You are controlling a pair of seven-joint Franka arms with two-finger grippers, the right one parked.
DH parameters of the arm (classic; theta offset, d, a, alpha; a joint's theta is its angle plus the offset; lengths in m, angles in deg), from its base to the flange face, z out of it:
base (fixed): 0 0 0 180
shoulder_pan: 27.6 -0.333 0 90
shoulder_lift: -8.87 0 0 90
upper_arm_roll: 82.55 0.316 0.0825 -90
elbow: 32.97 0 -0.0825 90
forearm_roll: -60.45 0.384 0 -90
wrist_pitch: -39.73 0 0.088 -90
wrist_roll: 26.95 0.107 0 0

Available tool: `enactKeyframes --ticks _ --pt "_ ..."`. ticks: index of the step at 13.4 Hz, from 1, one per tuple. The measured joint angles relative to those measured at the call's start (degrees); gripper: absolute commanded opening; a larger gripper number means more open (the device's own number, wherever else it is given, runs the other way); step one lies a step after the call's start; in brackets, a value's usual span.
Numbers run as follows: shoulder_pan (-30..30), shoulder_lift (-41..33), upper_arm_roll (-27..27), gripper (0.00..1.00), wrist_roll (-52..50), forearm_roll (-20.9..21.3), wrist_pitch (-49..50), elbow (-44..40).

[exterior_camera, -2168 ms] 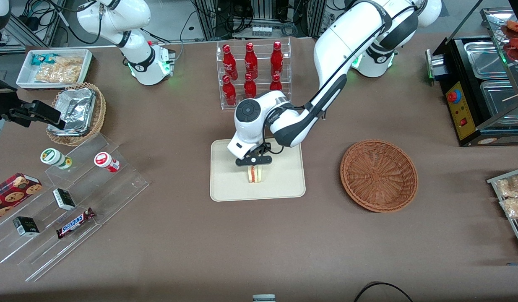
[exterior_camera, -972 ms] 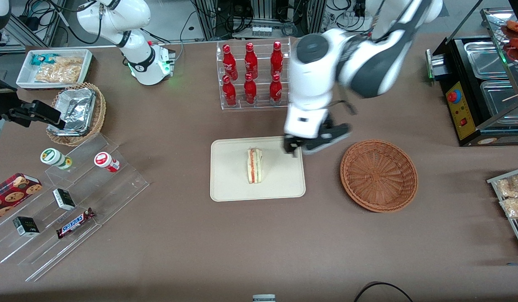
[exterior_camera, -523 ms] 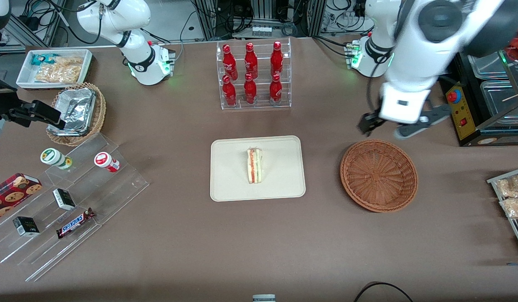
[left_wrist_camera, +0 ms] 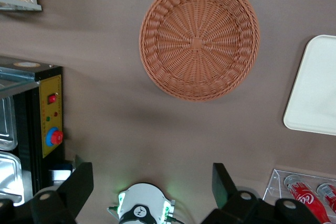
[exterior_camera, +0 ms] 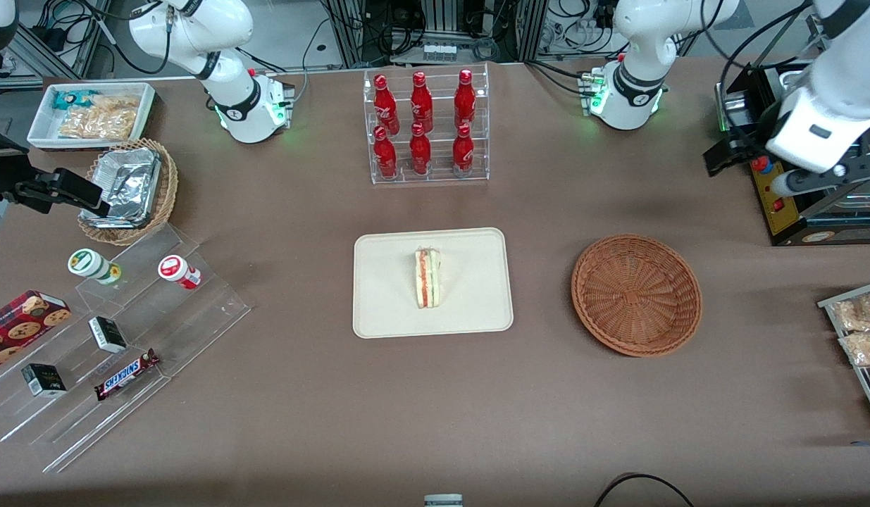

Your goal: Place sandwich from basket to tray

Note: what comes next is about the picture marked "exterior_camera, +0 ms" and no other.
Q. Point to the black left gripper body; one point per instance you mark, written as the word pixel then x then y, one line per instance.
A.
pixel 757 130

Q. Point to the triangular sandwich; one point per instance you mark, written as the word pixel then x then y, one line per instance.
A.
pixel 427 278

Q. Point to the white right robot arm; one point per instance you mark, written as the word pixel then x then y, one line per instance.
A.
pixel 230 91

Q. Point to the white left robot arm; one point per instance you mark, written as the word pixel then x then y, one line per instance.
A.
pixel 635 42

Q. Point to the oval brown wicker basket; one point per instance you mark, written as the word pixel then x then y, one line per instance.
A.
pixel 168 190

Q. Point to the round brown wicker basket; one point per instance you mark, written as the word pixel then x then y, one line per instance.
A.
pixel 635 296

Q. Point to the cream plastic tray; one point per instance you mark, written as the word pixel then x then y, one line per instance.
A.
pixel 385 289

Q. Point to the aluminium foil container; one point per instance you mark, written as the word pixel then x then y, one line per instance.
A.
pixel 125 186

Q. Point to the white rectangular snack bin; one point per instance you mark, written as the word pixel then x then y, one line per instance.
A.
pixel 44 130

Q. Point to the green white drink cup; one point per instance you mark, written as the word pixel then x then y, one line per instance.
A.
pixel 89 264

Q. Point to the clear bag of chips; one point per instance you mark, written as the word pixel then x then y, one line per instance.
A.
pixel 100 120

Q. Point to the black yellow sealing machine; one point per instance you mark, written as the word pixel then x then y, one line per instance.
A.
pixel 780 211

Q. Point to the teal snack pack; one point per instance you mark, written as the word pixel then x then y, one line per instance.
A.
pixel 72 98

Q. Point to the red white drink bottle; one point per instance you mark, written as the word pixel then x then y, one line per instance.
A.
pixel 175 270

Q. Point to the small black carton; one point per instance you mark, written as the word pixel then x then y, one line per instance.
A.
pixel 44 380
pixel 107 334

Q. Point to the red cookie box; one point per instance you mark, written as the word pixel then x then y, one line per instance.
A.
pixel 19 327

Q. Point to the clear acrylic stepped stand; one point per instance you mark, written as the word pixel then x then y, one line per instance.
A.
pixel 195 317

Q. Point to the snickers chocolate bar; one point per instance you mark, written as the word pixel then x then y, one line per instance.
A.
pixel 125 374

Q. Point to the clear bagged snack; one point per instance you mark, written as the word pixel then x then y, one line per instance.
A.
pixel 864 348
pixel 861 313

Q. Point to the red cola bottle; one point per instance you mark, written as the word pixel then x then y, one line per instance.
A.
pixel 384 102
pixel 420 151
pixel 385 155
pixel 463 151
pixel 465 98
pixel 421 102

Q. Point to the clear acrylic bottle rack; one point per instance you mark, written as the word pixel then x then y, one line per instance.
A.
pixel 442 172

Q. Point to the white power strip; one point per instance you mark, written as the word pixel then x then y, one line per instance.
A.
pixel 439 51

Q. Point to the grey device edge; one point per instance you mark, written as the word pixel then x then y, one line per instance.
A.
pixel 443 501

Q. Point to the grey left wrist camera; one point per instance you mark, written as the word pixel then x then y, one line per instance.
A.
pixel 794 183

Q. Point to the aluminium frame post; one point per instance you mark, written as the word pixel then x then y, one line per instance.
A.
pixel 532 28
pixel 350 35

